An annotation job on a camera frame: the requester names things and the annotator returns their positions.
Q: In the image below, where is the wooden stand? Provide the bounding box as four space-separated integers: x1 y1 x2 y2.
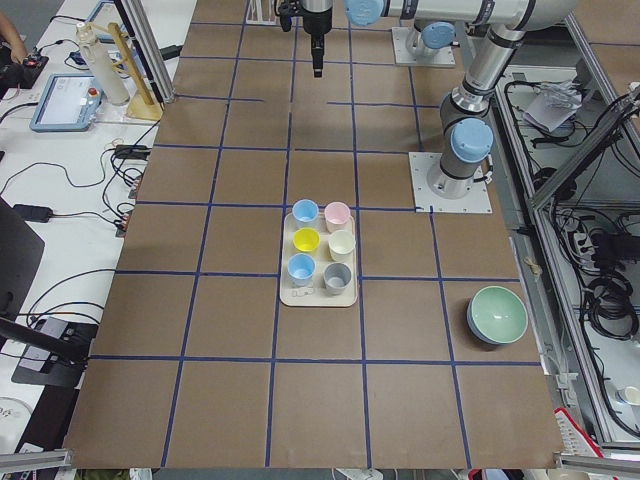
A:
88 22 163 121

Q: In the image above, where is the green ceramic bowl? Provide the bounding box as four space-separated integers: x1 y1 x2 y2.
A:
466 285 529 345

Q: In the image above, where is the light blue cup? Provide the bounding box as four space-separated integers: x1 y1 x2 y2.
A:
287 253 316 287
292 199 319 229

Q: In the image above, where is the black power adapter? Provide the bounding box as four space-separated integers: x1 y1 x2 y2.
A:
12 204 54 223

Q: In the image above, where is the yellow plastic cup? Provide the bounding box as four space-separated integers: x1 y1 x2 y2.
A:
293 227 321 255

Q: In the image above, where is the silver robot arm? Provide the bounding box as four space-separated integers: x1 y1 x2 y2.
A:
344 0 578 138
405 19 455 58

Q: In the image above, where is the crumpled white paper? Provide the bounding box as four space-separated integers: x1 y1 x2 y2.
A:
523 80 582 133

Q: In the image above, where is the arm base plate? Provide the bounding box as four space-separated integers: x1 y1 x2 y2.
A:
409 152 492 214
391 27 456 68

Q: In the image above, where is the blue teach pendant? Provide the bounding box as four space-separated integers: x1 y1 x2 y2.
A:
29 74 103 133

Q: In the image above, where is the near light blue cup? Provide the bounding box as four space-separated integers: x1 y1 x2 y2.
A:
287 253 316 287

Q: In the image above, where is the pink plastic cup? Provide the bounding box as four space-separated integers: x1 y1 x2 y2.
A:
324 201 351 233

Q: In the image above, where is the white plastic tray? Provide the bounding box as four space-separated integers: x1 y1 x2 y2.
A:
279 213 358 307

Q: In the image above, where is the far light blue cup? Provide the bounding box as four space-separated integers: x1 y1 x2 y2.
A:
292 199 319 229

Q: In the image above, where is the grey plastic cup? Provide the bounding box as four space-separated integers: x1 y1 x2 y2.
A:
323 262 352 295

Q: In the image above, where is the aluminium frame post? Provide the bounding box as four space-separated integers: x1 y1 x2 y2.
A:
114 0 175 104

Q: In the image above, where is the cream plastic cup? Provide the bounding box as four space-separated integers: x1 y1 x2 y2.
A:
328 230 356 262

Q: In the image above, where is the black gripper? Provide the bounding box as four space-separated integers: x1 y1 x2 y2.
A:
301 0 332 78

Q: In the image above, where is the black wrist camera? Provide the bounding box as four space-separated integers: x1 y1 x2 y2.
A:
277 0 300 32

